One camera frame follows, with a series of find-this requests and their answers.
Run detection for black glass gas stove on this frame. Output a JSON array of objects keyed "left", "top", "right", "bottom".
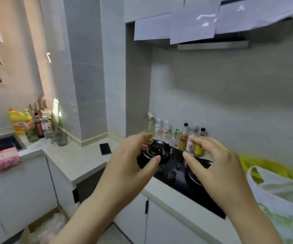
[{"left": 136, "top": 139, "right": 226, "bottom": 219}]

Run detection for yellow plastic bag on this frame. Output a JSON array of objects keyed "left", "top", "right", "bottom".
[{"left": 238, "top": 154, "right": 293, "bottom": 186}]

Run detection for pink striped cloth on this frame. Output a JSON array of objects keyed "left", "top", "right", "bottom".
[{"left": 0, "top": 147, "right": 21, "bottom": 174}]

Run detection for white base cabinet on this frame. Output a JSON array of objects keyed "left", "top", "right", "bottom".
[
  {"left": 112, "top": 189, "right": 213, "bottom": 244},
  {"left": 0, "top": 153, "right": 59, "bottom": 244}
]

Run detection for white wall cabinet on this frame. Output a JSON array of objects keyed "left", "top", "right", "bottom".
[{"left": 123, "top": 0, "right": 238, "bottom": 24}]

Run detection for yellow detergent jug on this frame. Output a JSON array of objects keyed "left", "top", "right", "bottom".
[{"left": 8, "top": 108, "right": 33, "bottom": 135}]

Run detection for bottle with pale green cap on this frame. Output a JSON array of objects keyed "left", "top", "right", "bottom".
[{"left": 189, "top": 125, "right": 200, "bottom": 138}]

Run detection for yellow jar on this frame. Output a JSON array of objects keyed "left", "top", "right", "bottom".
[{"left": 194, "top": 143, "right": 205, "bottom": 157}]

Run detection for clear plastic water bottle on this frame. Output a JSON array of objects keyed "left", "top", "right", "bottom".
[{"left": 41, "top": 115, "right": 52, "bottom": 139}]

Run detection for person's left hand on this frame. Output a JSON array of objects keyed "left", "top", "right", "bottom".
[{"left": 93, "top": 132, "right": 161, "bottom": 209}]

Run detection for green glass cup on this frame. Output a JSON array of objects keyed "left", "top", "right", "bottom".
[{"left": 25, "top": 128, "right": 40, "bottom": 143}]

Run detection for clear spray bottle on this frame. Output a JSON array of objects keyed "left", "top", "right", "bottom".
[{"left": 148, "top": 112, "right": 156, "bottom": 135}]

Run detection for black smartphone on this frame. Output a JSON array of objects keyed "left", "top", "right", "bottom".
[{"left": 99, "top": 143, "right": 112, "bottom": 156}]

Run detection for clear glass cup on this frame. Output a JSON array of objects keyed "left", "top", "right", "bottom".
[{"left": 56, "top": 131, "right": 68, "bottom": 147}]

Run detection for person's right forearm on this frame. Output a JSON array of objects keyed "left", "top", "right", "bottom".
[{"left": 225, "top": 199, "right": 285, "bottom": 244}]

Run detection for amber bottle black cap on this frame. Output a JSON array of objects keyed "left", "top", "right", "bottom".
[{"left": 179, "top": 123, "right": 190, "bottom": 151}]

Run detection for clear bottle red label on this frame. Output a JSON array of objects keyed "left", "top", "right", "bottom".
[{"left": 162, "top": 120, "right": 171, "bottom": 143}]

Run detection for clear bottle white cap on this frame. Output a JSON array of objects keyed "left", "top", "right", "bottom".
[{"left": 155, "top": 118, "right": 163, "bottom": 140}]

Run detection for range hood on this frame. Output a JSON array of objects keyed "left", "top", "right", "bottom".
[{"left": 146, "top": 13, "right": 293, "bottom": 51}]

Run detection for knife block with utensils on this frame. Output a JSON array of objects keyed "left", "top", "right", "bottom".
[{"left": 29, "top": 95, "right": 52, "bottom": 120}]

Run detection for small bottle green cap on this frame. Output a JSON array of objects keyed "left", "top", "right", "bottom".
[{"left": 170, "top": 129, "right": 180, "bottom": 148}]

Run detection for round black stove burner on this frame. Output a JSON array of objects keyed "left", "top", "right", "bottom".
[
  {"left": 142, "top": 139, "right": 171, "bottom": 164},
  {"left": 185, "top": 159, "right": 214, "bottom": 189}
]

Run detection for dark sauce bottle red cap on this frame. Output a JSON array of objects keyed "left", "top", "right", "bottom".
[{"left": 34, "top": 112, "right": 45, "bottom": 139}]

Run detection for person's left forearm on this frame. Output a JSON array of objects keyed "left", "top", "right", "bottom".
[{"left": 49, "top": 192, "right": 130, "bottom": 244}]

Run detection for person's right hand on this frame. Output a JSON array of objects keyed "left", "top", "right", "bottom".
[{"left": 182, "top": 136, "right": 254, "bottom": 215}]

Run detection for cardboard box with plastic bag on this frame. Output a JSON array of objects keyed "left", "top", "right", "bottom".
[{"left": 19, "top": 206, "right": 69, "bottom": 244}]

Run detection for white plastic bag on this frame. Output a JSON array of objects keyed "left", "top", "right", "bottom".
[{"left": 246, "top": 166, "right": 293, "bottom": 244}]

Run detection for steel kitchen sink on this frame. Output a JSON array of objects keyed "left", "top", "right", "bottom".
[{"left": 0, "top": 135, "right": 27, "bottom": 158}]

